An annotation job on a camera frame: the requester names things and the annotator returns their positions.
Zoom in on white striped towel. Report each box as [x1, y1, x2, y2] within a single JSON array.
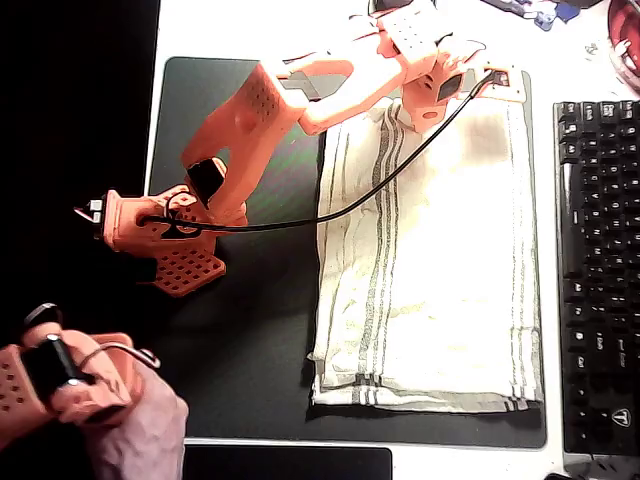
[[305, 97, 546, 414]]

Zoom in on orange leader arm handle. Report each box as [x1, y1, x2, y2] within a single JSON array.
[[0, 302, 162, 427]]

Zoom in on orange perforated arm base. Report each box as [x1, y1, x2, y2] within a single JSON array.
[[73, 183, 228, 299]]

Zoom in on person's hand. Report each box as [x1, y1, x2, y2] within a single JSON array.
[[47, 347, 191, 480]]

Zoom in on round black glass object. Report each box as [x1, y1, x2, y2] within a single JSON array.
[[367, 0, 437, 17]]

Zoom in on dark blue object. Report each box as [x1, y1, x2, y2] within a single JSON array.
[[555, 0, 604, 24]]

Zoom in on red bowl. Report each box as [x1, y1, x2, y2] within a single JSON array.
[[607, 0, 640, 94]]

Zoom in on black keyboard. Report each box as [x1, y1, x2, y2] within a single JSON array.
[[553, 99, 640, 457]]

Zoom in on dark green desk mat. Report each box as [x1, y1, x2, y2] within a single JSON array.
[[144, 56, 548, 450]]

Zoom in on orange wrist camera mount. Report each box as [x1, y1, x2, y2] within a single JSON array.
[[482, 63, 527, 105]]

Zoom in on black camera cable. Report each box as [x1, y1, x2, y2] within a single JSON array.
[[137, 69, 497, 237]]

